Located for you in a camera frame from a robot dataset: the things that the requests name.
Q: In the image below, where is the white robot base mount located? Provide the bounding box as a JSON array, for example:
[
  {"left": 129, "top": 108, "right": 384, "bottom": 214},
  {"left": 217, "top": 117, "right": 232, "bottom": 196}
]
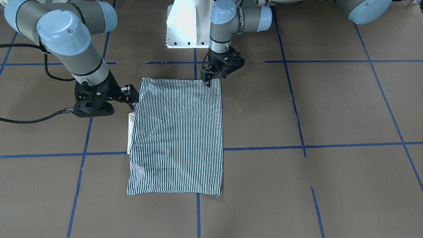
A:
[{"left": 166, "top": 0, "right": 215, "bottom": 49}]

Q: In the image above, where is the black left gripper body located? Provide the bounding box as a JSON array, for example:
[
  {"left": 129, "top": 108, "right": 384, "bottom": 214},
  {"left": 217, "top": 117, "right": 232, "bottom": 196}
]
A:
[{"left": 200, "top": 48, "right": 245, "bottom": 82}]

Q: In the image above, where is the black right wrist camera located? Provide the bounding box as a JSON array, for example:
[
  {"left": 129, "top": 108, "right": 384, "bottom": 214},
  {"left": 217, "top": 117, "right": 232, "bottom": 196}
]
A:
[{"left": 73, "top": 89, "right": 115, "bottom": 118}]

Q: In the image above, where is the navy white striped polo shirt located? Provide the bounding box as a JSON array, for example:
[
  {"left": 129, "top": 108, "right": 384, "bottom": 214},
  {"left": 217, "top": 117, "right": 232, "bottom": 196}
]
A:
[{"left": 127, "top": 77, "right": 223, "bottom": 196}]

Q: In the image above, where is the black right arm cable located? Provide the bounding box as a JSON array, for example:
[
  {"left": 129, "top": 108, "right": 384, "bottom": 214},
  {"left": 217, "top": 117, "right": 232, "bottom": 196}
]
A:
[{"left": 0, "top": 43, "right": 77, "bottom": 124}]

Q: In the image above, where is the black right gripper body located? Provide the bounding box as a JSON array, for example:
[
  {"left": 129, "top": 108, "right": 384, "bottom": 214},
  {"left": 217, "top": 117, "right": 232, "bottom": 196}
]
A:
[{"left": 75, "top": 72, "right": 139, "bottom": 109}]

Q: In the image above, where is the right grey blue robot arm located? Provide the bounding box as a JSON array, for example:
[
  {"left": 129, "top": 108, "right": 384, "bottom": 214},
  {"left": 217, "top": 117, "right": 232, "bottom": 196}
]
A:
[{"left": 1, "top": 0, "right": 139, "bottom": 113}]

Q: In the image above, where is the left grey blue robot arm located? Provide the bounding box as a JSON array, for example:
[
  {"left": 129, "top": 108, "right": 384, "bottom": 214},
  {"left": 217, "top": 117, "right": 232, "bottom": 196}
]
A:
[{"left": 200, "top": 0, "right": 391, "bottom": 87}]

